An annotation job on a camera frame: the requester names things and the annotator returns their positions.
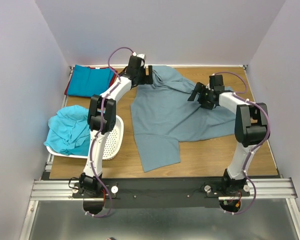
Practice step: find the crumpled teal t shirt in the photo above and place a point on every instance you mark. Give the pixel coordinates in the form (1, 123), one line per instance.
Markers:
(69, 132)

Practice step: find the aluminium frame rail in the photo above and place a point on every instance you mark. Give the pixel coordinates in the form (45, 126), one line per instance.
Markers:
(58, 190)

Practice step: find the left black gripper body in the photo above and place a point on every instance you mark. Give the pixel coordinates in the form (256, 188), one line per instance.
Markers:
(142, 79)

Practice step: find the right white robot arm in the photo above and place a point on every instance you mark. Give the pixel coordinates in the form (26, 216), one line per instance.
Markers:
(251, 128)

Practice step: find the grey-blue t shirt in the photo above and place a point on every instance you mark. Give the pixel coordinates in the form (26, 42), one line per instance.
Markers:
(162, 117)

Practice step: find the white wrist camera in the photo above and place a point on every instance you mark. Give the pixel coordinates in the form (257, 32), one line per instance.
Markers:
(216, 83)
(141, 55)

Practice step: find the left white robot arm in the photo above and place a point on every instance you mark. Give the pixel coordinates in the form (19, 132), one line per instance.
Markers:
(102, 115)

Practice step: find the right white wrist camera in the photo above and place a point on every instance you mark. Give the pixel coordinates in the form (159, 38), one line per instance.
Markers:
(216, 83)

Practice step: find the white perforated basket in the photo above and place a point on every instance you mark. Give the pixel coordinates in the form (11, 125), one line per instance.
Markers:
(112, 145)

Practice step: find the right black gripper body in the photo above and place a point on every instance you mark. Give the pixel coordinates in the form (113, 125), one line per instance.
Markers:
(204, 98)

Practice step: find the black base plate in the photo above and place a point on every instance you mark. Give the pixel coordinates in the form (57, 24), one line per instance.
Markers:
(168, 192)

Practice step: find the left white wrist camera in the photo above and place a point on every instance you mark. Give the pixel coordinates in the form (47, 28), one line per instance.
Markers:
(141, 55)

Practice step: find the folded teal t shirt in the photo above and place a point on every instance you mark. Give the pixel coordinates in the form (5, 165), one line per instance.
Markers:
(90, 81)

